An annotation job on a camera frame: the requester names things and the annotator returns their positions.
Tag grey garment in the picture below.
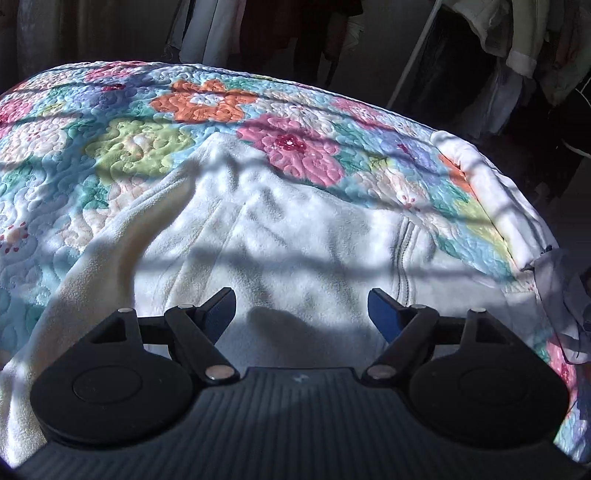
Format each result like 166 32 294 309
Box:
522 244 591 366

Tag white fleece jacket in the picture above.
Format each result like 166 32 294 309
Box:
0 134 550 472

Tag white rack pole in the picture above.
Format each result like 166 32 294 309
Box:
387 0 445 110

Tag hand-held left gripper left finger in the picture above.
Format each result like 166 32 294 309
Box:
88 287 241 385

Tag hanging clothes on white rack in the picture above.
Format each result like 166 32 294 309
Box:
443 0 591 139

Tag beige curtain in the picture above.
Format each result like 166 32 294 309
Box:
0 0 176 75

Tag hanging clothes on dark rack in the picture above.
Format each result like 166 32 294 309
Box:
166 0 366 86

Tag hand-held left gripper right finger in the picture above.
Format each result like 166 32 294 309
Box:
361 287 511 383

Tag floral quilt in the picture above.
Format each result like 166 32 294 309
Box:
0 60 591 462

